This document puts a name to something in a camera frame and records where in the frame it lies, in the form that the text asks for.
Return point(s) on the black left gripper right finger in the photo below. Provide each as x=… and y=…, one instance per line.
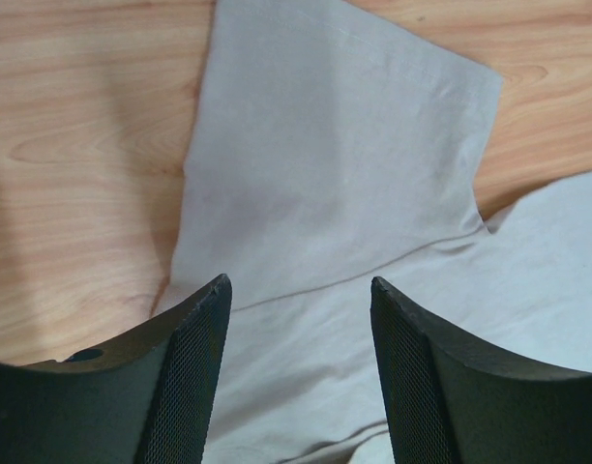
x=452, y=397

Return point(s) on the beige t shirt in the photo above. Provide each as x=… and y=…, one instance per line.
x=330, y=147

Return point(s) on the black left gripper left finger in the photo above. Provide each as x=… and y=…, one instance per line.
x=144, y=396

